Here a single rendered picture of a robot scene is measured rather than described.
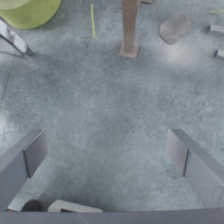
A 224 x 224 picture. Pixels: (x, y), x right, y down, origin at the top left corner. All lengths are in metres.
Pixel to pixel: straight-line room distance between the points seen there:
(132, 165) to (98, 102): 0.40
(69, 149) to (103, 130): 0.23
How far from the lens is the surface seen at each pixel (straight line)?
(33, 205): 0.99
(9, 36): 1.02
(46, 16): 1.25
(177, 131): 0.16
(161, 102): 0.94
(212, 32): 1.19
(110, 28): 1.12
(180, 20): 1.14
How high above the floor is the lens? 0.91
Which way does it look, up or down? 81 degrees down
